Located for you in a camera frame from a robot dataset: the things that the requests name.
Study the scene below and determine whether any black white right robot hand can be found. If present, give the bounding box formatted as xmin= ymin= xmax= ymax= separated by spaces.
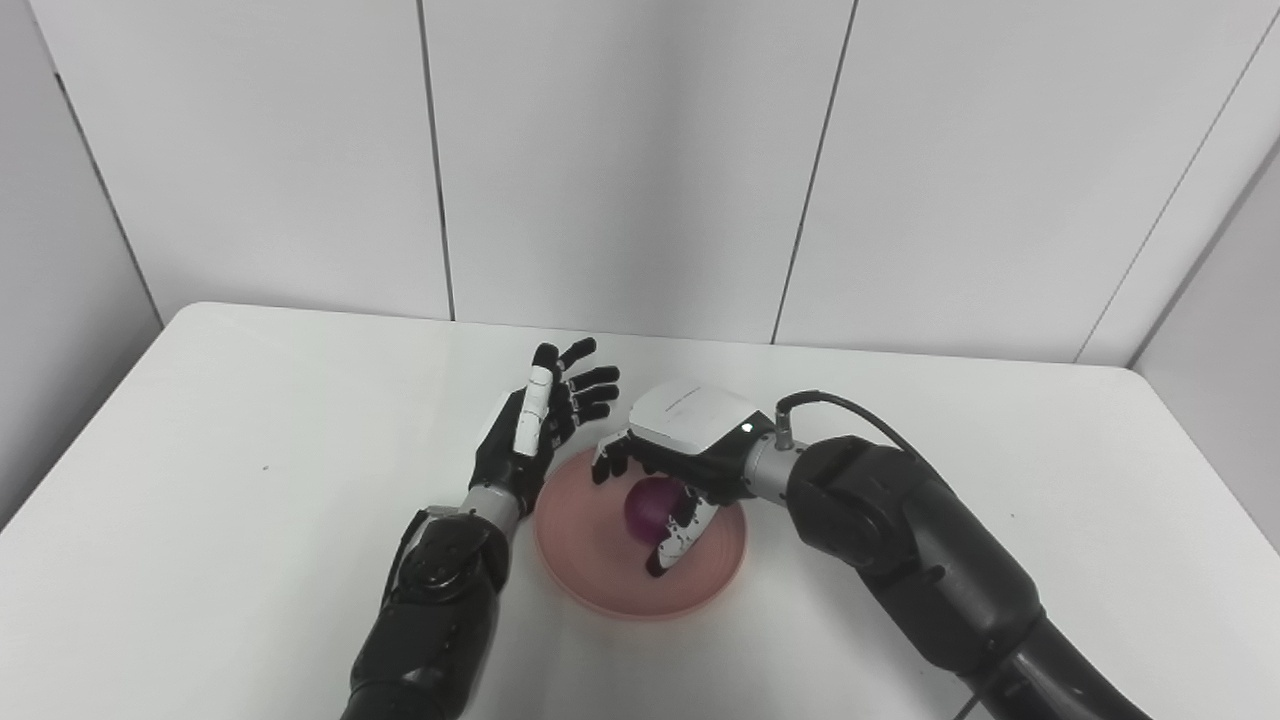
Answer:
xmin=590 ymin=380 xmax=776 ymax=579

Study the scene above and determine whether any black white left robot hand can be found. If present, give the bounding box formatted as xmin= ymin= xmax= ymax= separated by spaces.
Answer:
xmin=468 ymin=338 xmax=621 ymax=519

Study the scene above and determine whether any purple red onion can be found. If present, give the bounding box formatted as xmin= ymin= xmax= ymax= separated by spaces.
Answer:
xmin=624 ymin=476 xmax=696 ymax=547

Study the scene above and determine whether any pink round plate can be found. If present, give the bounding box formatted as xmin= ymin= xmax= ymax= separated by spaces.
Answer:
xmin=533 ymin=445 xmax=748 ymax=622

